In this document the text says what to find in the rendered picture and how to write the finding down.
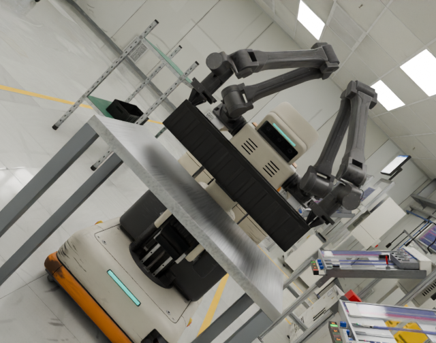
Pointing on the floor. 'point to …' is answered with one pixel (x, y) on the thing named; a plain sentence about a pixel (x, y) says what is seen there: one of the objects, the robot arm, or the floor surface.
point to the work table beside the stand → (201, 206)
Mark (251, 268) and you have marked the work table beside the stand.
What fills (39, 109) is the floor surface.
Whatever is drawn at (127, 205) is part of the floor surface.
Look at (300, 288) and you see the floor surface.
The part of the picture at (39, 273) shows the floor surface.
